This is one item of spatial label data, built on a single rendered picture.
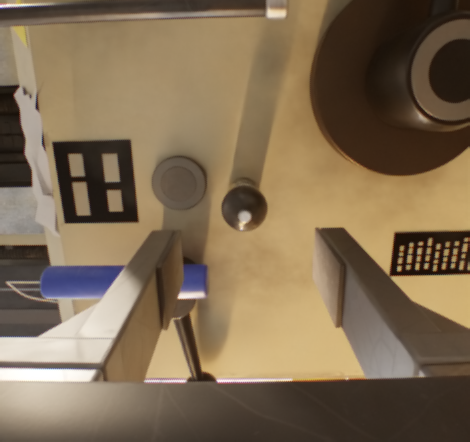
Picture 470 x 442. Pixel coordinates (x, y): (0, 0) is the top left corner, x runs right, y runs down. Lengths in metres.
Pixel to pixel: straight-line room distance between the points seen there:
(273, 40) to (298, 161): 0.10
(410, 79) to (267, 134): 0.11
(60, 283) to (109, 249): 0.07
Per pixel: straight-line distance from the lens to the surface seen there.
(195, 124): 0.28
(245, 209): 0.22
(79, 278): 0.27
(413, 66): 0.23
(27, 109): 0.36
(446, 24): 0.24
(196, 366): 0.33
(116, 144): 0.30
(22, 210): 1.17
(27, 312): 1.33
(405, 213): 0.33
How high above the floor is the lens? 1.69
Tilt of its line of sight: 1 degrees up
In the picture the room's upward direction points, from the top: 91 degrees counter-clockwise
